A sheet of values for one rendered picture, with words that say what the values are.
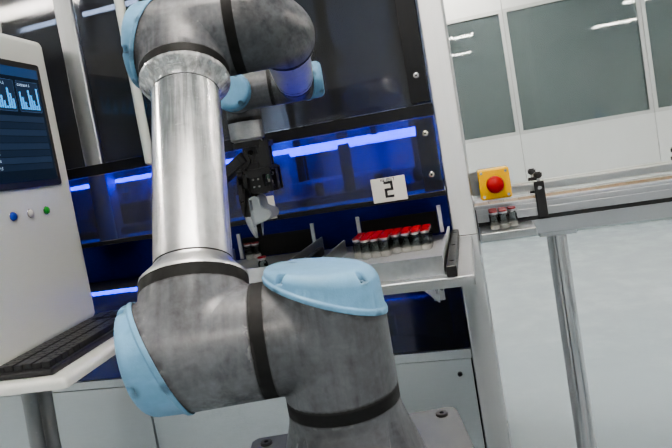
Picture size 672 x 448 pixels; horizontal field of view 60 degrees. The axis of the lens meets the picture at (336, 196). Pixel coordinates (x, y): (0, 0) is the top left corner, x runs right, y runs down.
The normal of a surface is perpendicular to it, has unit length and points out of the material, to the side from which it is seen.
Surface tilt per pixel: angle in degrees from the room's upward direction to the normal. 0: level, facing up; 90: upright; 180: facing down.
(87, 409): 90
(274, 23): 100
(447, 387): 90
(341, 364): 90
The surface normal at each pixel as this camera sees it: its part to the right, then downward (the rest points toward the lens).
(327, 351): 0.03, 0.07
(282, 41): 0.73, 0.44
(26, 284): 0.98, -0.15
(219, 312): -0.09, -0.73
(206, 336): -0.05, -0.39
